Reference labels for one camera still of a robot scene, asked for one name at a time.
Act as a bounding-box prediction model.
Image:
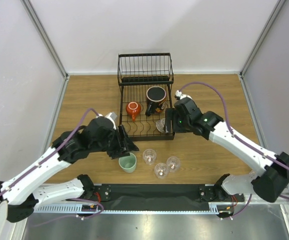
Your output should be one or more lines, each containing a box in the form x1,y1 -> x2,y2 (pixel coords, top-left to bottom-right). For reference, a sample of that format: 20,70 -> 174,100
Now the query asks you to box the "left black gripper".
90,124 -> 139,159

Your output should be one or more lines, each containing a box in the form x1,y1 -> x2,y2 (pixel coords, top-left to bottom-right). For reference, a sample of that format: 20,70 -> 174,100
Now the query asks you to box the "short clear glass tumbler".
155,118 -> 166,133

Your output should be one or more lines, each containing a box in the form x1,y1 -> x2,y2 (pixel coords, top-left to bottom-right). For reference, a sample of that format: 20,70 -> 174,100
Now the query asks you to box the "black skull pattern mug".
145,85 -> 167,117

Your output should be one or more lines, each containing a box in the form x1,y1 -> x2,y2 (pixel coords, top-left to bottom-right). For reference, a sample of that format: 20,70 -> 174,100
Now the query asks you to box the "small orange black cup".
125,101 -> 141,122

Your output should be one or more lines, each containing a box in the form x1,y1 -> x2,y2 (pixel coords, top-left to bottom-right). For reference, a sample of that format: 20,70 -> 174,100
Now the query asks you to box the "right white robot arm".
165,97 -> 289,203

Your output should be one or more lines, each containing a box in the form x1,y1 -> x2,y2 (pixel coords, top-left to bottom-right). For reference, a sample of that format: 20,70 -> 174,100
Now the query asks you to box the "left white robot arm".
0,115 -> 139,223

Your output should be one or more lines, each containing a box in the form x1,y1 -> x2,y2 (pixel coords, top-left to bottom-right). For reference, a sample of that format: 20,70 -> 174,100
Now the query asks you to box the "pale green cup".
118,152 -> 137,174

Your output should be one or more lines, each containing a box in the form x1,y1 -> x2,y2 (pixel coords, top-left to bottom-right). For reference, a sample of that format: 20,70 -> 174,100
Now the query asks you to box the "clear stemless glass back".
142,149 -> 157,165

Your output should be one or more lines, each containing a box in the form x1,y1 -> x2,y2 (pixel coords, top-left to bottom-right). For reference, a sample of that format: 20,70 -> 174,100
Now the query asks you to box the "clear stemless glass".
142,149 -> 157,165
166,156 -> 181,173
154,163 -> 169,179

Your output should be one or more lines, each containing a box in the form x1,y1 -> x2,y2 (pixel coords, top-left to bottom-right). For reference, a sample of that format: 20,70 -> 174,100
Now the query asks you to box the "clear stemless glass front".
154,163 -> 169,179

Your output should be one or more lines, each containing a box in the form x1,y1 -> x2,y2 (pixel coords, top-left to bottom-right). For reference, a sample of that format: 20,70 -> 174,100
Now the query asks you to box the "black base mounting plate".
84,183 -> 240,206

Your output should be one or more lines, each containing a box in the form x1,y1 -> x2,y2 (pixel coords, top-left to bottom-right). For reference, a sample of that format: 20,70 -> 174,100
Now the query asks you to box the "clear stemless glass right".
166,156 -> 181,173

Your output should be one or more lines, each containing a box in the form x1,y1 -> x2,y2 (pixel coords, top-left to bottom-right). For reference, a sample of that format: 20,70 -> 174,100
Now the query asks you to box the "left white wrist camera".
96,111 -> 118,130

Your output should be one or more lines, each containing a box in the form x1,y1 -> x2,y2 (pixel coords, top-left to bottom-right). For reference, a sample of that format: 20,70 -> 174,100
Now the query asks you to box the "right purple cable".
176,81 -> 289,218

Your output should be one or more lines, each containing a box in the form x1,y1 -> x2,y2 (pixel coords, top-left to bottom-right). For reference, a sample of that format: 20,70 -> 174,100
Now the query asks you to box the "purple cable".
0,107 -> 105,225
176,81 -> 289,218

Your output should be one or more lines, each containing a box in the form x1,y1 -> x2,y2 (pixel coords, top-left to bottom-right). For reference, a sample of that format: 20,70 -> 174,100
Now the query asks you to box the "black wire dish rack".
117,52 -> 175,141

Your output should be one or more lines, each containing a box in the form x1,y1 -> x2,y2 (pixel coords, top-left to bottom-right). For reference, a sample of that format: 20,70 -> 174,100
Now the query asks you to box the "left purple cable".
0,107 -> 105,225

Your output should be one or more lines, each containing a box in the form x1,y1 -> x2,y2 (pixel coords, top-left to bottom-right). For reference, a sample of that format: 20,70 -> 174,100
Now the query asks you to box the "grey slotted cable duct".
34,202 -> 233,215

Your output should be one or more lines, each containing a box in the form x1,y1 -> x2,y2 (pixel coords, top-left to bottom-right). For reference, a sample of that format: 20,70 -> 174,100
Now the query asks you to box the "right aluminium frame post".
239,0 -> 288,76

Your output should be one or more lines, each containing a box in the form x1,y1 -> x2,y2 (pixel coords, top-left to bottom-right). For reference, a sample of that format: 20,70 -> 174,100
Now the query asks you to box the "aluminium frame post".
20,0 -> 69,78
239,0 -> 288,76

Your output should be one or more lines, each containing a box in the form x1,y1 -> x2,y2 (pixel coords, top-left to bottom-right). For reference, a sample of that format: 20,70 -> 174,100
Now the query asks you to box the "left aluminium frame post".
20,0 -> 69,78

